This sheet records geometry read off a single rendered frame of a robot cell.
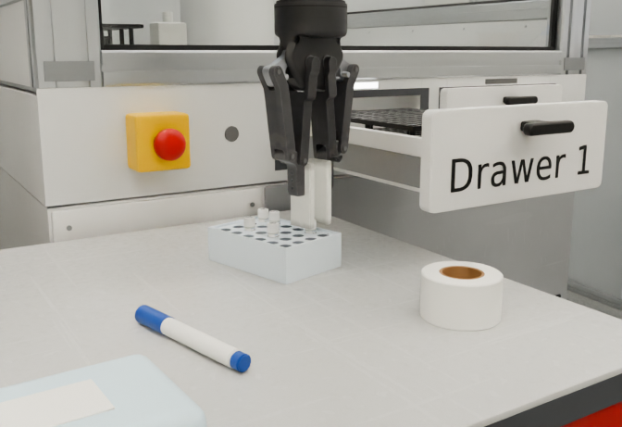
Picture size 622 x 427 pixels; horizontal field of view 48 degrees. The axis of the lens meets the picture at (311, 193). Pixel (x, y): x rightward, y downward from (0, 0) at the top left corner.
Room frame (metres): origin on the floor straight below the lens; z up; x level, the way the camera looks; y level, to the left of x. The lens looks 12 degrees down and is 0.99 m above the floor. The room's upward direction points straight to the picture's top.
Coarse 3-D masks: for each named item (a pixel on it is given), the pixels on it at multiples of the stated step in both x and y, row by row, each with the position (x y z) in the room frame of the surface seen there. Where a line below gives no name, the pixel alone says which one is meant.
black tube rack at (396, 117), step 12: (396, 108) 1.10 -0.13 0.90; (408, 108) 1.09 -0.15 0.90; (360, 120) 0.93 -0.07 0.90; (372, 120) 0.90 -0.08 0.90; (384, 120) 0.90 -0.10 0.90; (396, 120) 0.90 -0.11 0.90; (408, 120) 0.90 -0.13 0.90; (420, 120) 0.91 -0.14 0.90; (396, 132) 1.02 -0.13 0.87; (408, 132) 0.97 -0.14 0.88; (420, 132) 1.02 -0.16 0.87
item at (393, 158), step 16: (352, 128) 0.88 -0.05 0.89; (352, 144) 0.87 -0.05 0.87; (368, 144) 0.85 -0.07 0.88; (384, 144) 0.82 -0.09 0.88; (400, 144) 0.79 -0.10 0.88; (416, 144) 0.77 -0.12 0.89; (352, 160) 0.87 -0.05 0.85; (368, 160) 0.84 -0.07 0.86; (384, 160) 0.81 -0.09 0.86; (400, 160) 0.79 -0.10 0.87; (416, 160) 0.77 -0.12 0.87; (368, 176) 0.85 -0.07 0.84; (384, 176) 0.81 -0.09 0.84; (400, 176) 0.79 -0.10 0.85; (416, 176) 0.77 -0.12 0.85
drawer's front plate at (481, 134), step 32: (448, 128) 0.73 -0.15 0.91; (480, 128) 0.76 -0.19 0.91; (512, 128) 0.78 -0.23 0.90; (576, 128) 0.84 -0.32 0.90; (448, 160) 0.73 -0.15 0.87; (480, 160) 0.76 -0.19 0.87; (544, 160) 0.81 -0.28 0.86; (576, 160) 0.84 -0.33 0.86; (448, 192) 0.73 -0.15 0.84; (480, 192) 0.76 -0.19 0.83; (512, 192) 0.79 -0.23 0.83; (544, 192) 0.82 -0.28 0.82
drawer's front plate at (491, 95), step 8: (448, 88) 1.17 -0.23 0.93; (456, 88) 1.17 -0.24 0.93; (464, 88) 1.18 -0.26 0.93; (472, 88) 1.19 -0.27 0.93; (480, 88) 1.20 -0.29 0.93; (488, 88) 1.21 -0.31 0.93; (496, 88) 1.22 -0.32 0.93; (504, 88) 1.23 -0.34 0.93; (512, 88) 1.24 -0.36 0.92; (520, 88) 1.25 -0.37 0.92; (528, 88) 1.26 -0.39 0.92; (536, 88) 1.27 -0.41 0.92; (544, 88) 1.29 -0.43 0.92; (552, 88) 1.30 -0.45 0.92; (560, 88) 1.31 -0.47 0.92; (440, 96) 1.17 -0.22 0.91; (448, 96) 1.16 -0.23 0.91; (456, 96) 1.17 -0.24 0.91; (464, 96) 1.18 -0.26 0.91; (472, 96) 1.19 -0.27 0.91; (480, 96) 1.20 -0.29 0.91; (488, 96) 1.21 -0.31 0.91; (496, 96) 1.22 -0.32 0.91; (544, 96) 1.29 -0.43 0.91; (552, 96) 1.30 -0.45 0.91; (560, 96) 1.31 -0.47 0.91; (440, 104) 1.17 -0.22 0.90; (448, 104) 1.16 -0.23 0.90; (456, 104) 1.17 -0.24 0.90; (464, 104) 1.18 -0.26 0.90; (472, 104) 1.19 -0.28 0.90; (480, 104) 1.20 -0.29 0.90; (488, 104) 1.21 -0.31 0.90; (496, 104) 1.22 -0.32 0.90; (504, 104) 1.23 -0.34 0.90
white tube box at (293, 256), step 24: (216, 240) 0.74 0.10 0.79; (240, 240) 0.71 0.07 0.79; (264, 240) 0.70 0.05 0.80; (288, 240) 0.71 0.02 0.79; (312, 240) 0.69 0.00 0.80; (336, 240) 0.71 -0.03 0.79; (240, 264) 0.71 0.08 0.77; (264, 264) 0.68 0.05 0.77; (288, 264) 0.66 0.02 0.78; (312, 264) 0.69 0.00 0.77; (336, 264) 0.72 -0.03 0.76
